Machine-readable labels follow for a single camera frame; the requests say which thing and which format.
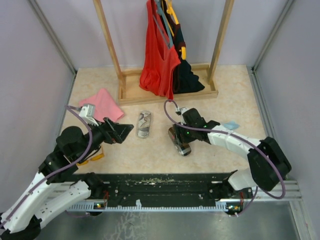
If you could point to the map print glasses case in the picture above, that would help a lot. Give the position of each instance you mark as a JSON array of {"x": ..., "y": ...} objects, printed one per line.
[{"x": 144, "y": 124}]

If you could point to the grey clothes hanger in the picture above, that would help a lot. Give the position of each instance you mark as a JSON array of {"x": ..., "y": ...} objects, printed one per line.
[{"x": 160, "y": 20}]

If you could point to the dark navy garment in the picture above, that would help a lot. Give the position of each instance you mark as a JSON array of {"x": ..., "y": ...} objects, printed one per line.
[{"x": 184, "y": 80}]

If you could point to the yellow clothes hanger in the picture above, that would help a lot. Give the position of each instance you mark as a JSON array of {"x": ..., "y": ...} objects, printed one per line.
[{"x": 175, "y": 29}]

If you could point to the brown plaid glasses case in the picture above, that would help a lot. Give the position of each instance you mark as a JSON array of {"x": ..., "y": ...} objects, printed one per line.
[{"x": 183, "y": 149}]

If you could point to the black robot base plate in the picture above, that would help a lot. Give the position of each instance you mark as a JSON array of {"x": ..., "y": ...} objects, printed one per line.
[{"x": 168, "y": 190}]

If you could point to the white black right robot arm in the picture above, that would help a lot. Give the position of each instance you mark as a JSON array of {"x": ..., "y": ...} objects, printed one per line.
[{"x": 268, "y": 165}]

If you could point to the red tank top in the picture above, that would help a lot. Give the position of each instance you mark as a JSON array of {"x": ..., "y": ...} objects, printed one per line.
[{"x": 159, "y": 62}]

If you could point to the small light blue cloth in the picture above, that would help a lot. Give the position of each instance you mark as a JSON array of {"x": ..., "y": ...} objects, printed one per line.
[{"x": 231, "y": 125}]

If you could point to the yellow sunglasses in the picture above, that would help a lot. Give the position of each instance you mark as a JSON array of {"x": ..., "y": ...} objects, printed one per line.
[{"x": 95, "y": 156}]

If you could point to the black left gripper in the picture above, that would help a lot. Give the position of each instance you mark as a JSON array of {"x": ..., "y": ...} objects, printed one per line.
[{"x": 113, "y": 132}]

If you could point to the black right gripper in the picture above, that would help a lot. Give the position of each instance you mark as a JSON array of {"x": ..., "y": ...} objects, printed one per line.
[{"x": 179, "y": 130}]

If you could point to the pink folded t-shirt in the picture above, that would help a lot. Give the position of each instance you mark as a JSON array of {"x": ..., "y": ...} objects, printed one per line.
[{"x": 105, "y": 106}]

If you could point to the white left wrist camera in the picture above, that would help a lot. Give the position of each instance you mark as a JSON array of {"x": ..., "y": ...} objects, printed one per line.
[{"x": 87, "y": 114}]

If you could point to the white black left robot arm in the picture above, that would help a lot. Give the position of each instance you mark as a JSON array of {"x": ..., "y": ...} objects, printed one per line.
[{"x": 33, "y": 210}]

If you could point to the wooden clothes rack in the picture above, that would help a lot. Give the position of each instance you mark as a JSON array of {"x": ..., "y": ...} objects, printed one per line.
[{"x": 129, "y": 91}]

